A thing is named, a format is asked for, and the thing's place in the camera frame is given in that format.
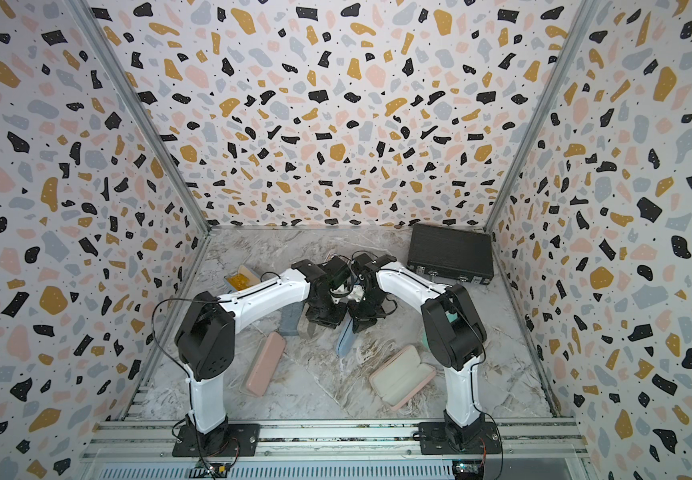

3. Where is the case with purple glasses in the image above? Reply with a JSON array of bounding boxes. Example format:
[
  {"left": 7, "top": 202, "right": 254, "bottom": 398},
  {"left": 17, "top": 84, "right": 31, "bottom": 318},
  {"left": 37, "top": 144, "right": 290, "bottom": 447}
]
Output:
[{"left": 336, "top": 318, "right": 357, "bottom": 358}]

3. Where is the grey case mint lining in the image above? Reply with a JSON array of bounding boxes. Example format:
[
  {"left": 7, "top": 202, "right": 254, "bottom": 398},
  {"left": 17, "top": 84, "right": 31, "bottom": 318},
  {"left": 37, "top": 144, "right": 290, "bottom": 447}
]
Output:
[{"left": 278, "top": 302, "right": 306, "bottom": 337}]

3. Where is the mint glasses case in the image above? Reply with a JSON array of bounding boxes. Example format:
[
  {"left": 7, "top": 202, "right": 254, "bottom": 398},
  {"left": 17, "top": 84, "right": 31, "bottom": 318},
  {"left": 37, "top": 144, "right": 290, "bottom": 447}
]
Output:
[{"left": 306, "top": 322, "right": 318, "bottom": 339}]

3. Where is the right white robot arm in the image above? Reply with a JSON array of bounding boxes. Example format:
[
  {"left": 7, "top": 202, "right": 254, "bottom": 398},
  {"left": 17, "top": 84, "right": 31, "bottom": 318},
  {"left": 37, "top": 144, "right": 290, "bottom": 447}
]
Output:
[{"left": 348, "top": 253, "right": 487, "bottom": 452}]

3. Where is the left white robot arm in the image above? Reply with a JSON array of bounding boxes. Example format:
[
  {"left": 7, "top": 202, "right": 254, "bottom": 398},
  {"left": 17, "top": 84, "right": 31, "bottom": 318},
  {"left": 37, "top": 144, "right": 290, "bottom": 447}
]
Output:
[{"left": 175, "top": 257, "right": 352, "bottom": 442}]

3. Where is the pink open glasses case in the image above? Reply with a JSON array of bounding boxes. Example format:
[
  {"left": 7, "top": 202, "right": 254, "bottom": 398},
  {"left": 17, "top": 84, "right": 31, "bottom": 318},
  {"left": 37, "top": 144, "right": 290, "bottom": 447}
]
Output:
[{"left": 369, "top": 345, "right": 437, "bottom": 411}]

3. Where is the pink closed glasses case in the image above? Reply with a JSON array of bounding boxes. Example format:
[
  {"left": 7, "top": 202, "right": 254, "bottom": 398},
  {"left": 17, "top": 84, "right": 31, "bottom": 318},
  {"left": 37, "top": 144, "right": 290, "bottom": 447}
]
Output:
[{"left": 243, "top": 332, "right": 287, "bottom": 397}]

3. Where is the black briefcase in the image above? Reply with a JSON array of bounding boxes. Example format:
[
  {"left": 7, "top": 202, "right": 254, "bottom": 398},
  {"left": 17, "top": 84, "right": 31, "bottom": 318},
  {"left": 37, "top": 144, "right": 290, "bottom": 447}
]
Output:
[{"left": 407, "top": 224, "right": 494, "bottom": 285}]

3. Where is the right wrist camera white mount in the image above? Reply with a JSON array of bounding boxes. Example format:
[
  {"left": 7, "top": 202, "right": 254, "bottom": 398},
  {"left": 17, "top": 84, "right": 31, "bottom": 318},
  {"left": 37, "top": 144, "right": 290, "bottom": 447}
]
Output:
[{"left": 345, "top": 285, "right": 365, "bottom": 302}]

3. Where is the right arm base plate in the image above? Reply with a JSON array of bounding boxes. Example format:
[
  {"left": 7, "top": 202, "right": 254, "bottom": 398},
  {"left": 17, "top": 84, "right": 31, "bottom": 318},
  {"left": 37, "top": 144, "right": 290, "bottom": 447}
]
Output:
[{"left": 414, "top": 420, "right": 503, "bottom": 455}]

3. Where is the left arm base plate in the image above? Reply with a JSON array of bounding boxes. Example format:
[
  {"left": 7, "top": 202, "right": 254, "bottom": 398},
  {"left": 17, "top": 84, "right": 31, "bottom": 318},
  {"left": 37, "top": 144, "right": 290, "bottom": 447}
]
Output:
[{"left": 172, "top": 422, "right": 261, "bottom": 458}]

